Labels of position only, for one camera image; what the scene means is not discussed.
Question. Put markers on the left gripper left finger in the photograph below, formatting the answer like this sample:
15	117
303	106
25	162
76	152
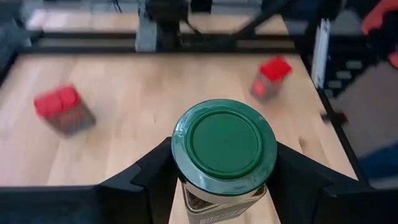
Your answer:
140	193

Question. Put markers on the white post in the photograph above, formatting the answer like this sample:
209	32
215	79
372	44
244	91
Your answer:
321	53

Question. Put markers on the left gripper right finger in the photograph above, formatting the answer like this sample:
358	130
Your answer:
295	193

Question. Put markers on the black table frame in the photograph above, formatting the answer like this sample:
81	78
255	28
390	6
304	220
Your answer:
87	35

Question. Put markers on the red-lidded spice tin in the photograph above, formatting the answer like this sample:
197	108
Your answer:
62	105
273	70

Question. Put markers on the green-lidded glass spice jar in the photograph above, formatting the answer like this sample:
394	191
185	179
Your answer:
224	146

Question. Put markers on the person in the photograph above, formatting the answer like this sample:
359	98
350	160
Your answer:
376	18

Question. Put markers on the black striped floor mat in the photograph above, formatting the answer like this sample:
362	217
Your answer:
348	53

